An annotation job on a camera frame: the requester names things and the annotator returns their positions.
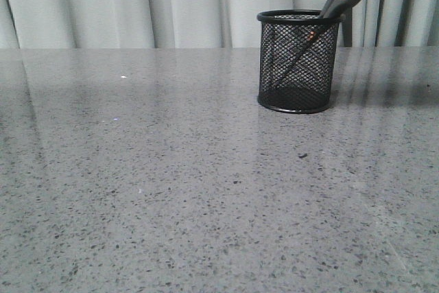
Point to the black mesh pen bucket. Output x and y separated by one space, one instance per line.
297 56

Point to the light grey curtain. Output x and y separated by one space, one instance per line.
65 24

